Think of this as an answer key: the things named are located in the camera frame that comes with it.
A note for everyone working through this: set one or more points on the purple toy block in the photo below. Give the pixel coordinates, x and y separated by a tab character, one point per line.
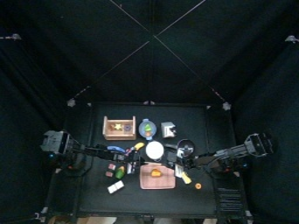
127	127

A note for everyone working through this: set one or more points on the green toy vegetable piece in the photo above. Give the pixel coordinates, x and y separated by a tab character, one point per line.
147	127

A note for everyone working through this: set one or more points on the pink toy cube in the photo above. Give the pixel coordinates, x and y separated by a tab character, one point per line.
112	166

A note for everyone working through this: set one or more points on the black frying pan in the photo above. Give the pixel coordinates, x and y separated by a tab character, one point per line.
185	146

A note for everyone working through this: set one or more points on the green toy corn cob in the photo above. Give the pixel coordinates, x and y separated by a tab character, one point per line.
119	173

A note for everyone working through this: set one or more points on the yellow toy banana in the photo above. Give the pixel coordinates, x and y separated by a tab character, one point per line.
137	145

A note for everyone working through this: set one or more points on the blue toy pot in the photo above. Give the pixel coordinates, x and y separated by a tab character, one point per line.
147	130

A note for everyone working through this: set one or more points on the white striped toy piece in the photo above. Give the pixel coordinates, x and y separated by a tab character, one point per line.
129	168

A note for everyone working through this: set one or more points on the open wooden box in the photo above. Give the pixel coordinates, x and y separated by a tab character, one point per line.
119	134

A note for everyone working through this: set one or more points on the grey frame corner bracket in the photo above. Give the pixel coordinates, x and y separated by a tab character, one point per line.
291	38
147	102
14	37
225	105
71	102

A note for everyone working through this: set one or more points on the orange toy squash half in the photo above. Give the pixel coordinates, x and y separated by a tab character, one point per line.
156	170
156	175

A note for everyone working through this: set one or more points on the wooden cutting board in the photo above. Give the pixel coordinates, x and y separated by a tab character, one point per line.
156	180

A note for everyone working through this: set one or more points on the orange toy carrot piece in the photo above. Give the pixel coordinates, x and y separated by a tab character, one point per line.
147	134

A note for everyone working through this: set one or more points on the blue curved toy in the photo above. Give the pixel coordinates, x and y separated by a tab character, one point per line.
116	148

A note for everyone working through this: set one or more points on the yellow toy star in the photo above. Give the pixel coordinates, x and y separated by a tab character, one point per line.
117	126

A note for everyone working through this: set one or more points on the red toy cube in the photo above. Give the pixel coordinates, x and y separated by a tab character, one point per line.
109	173

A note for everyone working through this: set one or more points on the yellow toy food piece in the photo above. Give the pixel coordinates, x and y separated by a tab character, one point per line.
185	178

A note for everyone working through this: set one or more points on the white toy knife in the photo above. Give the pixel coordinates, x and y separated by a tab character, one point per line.
177	171

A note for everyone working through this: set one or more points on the white round plate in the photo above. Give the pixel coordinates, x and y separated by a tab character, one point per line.
153	150

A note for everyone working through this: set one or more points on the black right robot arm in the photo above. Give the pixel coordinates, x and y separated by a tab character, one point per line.
233	151

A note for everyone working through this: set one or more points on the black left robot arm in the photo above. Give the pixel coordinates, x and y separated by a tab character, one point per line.
93	151

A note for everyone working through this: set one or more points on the white flat toy box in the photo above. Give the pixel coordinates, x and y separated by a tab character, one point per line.
115	186

